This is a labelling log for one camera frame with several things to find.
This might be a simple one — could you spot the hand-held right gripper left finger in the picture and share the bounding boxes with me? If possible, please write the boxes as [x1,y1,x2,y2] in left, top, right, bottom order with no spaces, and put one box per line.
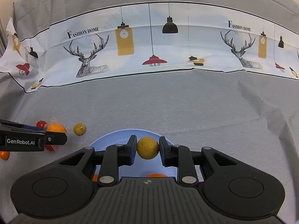
[57,135,138,185]

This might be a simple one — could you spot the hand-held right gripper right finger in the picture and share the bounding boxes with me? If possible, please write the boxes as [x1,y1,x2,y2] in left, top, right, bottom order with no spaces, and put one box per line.
[159,136,237,185]

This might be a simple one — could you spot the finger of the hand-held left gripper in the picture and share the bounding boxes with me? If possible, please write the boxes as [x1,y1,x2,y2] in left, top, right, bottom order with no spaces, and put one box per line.
[0,119,46,133]
[43,132,68,146]

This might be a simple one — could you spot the plastic-wrapped orange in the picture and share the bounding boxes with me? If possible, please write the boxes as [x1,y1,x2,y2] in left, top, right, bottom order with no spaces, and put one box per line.
[45,119,69,137]

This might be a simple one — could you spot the yellow-brown longan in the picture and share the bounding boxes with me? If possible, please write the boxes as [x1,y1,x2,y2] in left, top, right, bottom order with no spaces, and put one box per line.
[137,136,160,160]
[73,123,87,136]

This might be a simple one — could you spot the light blue plate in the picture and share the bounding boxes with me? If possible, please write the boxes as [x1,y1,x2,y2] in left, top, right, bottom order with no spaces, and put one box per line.
[89,128,205,185]

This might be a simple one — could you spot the grey tablecloth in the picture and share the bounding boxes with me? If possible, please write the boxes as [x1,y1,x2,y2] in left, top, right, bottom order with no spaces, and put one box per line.
[0,68,299,224]

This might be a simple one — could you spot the white printed cloth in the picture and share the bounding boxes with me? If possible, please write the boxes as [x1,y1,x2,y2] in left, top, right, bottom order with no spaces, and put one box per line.
[0,2,299,94]

